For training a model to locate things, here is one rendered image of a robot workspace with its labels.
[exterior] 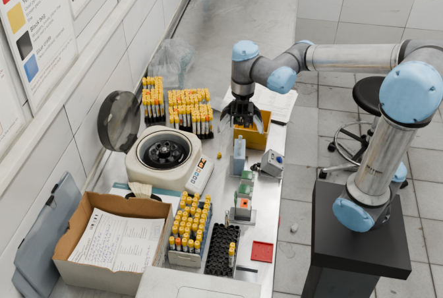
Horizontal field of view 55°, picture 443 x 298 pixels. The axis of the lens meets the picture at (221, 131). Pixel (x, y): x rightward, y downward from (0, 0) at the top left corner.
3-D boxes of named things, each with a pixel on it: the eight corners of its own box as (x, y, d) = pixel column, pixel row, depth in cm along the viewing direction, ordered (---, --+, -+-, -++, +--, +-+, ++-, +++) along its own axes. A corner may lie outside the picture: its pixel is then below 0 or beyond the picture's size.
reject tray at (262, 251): (271, 263, 133) (272, 262, 133) (250, 260, 134) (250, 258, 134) (273, 244, 138) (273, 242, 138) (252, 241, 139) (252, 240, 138)
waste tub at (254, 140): (265, 151, 168) (267, 133, 161) (232, 146, 170) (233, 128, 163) (270, 129, 178) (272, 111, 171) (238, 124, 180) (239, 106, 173)
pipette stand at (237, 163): (248, 177, 159) (249, 159, 152) (229, 177, 159) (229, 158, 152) (248, 157, 166) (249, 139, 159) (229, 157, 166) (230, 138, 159)
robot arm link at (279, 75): (306, 60, 118) (273, 46, 123) (283, 78, 112) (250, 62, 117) (302, 84, 123) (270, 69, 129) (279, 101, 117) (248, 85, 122)
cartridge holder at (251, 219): (255, 225, 144) (256, 219, 141) (228, 222, 144) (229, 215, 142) (256, 211, 147) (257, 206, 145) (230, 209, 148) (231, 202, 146)
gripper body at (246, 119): (229, 128, 135) (229, 99, 127) (229, 111, 141) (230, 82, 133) (253, 130, 135) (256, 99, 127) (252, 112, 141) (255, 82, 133)
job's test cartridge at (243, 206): (249, 220, 143) (250, 208, 139) (235, 218, 144) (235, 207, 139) (250, 210, 146) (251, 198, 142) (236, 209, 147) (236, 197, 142)
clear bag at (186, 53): (182, 77, 204) (180, 52, 194) (152, 67, 210) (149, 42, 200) (203, 57, 217) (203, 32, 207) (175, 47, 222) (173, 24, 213)
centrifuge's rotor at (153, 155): (177, 182, 150) (175, 169, 145) (136, 171, 153) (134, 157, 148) (193, 152, 160) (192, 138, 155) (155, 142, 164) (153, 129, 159)
